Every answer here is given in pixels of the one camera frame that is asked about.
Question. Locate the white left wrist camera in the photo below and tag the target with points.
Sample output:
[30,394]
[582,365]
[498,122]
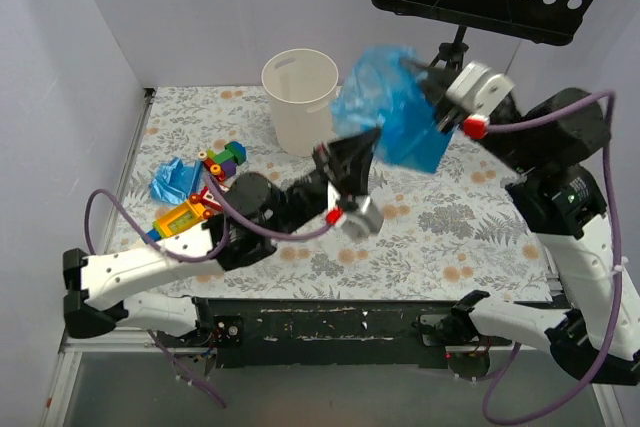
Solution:
[357,217]

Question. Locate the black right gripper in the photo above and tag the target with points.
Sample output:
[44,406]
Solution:
[442,98]

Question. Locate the colourful toy block pile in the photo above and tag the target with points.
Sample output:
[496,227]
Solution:
[202,205]

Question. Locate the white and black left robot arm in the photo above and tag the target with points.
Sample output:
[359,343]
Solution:
[104,292]

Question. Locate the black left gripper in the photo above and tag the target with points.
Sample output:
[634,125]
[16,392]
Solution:
[331,177]

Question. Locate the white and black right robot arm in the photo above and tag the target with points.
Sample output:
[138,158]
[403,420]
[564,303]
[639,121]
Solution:
[574,217]

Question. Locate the blue bag piece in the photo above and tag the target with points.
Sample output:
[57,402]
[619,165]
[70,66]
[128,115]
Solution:
[175,181]

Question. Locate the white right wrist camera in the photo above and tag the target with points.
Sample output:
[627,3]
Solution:
[474,95]

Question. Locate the white cylindrical trash bin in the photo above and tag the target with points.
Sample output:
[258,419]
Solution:
[300,85]

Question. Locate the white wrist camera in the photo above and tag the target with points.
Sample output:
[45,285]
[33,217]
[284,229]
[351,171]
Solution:
[357,217]
[474,95]

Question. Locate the blue plastic trash bag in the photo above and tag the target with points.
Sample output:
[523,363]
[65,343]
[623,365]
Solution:
[382,90]

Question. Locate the black scratched base plate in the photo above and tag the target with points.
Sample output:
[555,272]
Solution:
[251,333]

